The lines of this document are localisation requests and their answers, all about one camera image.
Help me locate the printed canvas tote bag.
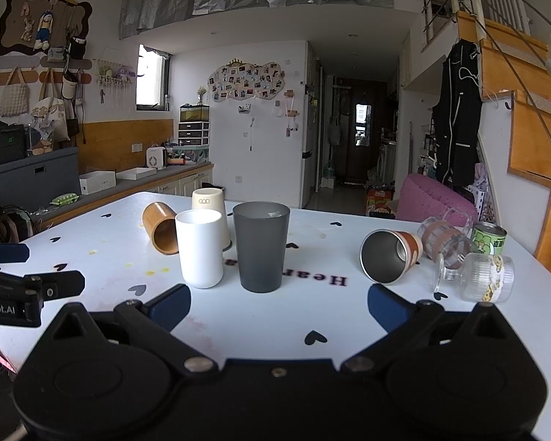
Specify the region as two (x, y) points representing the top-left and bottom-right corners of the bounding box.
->
(30, 70), (71, 143)

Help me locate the steel cup with brown band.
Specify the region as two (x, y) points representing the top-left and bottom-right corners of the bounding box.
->
(359, 230), (424, 284)

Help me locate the black case with green label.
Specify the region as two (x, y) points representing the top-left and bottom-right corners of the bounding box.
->
(0, 118), (27, 168)

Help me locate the fish tank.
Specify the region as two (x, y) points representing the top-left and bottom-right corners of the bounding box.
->
(179, 105), (210, 123)

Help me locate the wooden staircase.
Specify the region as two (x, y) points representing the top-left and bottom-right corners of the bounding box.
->
(455, 9), (551, 281)

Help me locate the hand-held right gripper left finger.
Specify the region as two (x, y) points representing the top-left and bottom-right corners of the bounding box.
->
(41, 284), (221, 375)

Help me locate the black hanging garment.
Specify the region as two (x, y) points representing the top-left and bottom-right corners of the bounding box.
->
(431, 39), (484, 187)

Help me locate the red snack box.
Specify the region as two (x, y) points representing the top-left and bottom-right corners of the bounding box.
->
(366, 184), (398, 218)

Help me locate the glass cup with brown sleeve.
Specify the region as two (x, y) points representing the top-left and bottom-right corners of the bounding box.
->
(416, 209), (474, 269)

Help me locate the clear ribbed glass cup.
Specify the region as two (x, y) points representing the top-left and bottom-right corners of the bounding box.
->
(433, 252), (516, 304)

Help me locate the white cup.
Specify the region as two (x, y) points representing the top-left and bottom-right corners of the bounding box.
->
(175, 209), (224, 289)

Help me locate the dark grey cup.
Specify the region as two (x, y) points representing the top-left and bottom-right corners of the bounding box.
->
(232, 201), (290, 293)

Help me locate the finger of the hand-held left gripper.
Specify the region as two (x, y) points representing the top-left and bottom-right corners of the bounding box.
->
(0, 266), (86, 298)
(0, 242), (31, 265)

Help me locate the brown wall board with dolls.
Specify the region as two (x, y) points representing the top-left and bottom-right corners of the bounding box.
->
(0, 0), (93, 58)

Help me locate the small drawer unit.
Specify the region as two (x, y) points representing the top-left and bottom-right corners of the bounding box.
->
(178, 122), (210, 146)

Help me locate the window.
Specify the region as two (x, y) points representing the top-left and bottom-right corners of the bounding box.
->
(136, 44), (171, 111)

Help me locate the cream cup with ring logo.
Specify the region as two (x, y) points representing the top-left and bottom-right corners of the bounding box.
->
(191, 188), (232, 251)

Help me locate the dark entrance door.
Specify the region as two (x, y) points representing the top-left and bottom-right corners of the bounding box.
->
(344, 79), (387, 183)

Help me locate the grey storage box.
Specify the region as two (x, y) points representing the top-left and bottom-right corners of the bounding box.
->
(0, 147), (81, 211)

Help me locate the white flat box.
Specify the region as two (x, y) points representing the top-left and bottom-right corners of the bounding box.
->
(79, 171), (117, 196)

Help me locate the white refrigerator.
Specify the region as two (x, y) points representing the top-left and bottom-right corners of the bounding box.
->
(300, 83), (323, 209)

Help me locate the wooden cup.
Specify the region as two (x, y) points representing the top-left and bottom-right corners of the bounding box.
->
(142, 201), (181, 255)

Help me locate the white cabinet counter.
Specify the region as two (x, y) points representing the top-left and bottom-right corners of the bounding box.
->
(41, 162), (214, 228)

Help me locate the green printed can cup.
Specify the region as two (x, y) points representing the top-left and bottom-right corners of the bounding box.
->
(469, 222), (507, 257)

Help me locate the cloud-shaped photo board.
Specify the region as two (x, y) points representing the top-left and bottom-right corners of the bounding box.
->
(206, 59), (286, 103)

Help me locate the pink armchair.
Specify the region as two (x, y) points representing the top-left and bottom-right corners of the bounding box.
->
(395, 173), (479, 226)

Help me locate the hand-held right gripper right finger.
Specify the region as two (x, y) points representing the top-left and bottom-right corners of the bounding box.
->
(340, 284), (518, 374)

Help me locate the white tray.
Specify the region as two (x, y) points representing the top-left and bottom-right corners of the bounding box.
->
(115, 166), (157, 180)

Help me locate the cream knitted tote bag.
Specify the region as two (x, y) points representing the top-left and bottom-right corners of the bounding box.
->
(0, 67), (30, 118)

